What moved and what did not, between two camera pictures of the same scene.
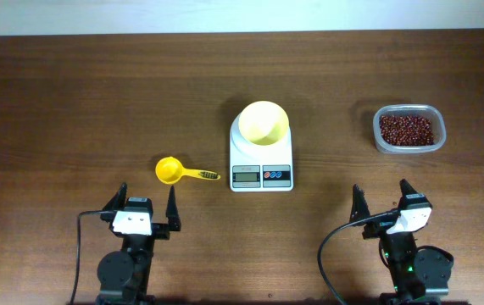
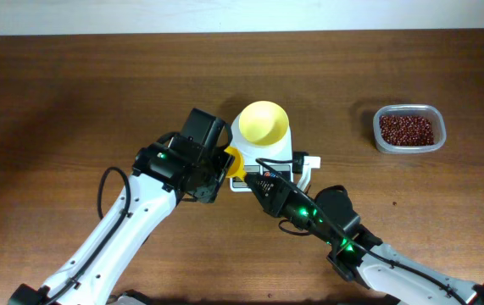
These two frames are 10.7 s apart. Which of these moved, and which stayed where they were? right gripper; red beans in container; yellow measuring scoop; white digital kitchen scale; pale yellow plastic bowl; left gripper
Moved: left gripper; yellow measuring scoop; right gripper
Stayed: pale yellow plastic bowl; white digital kitchen scale; red beans in container
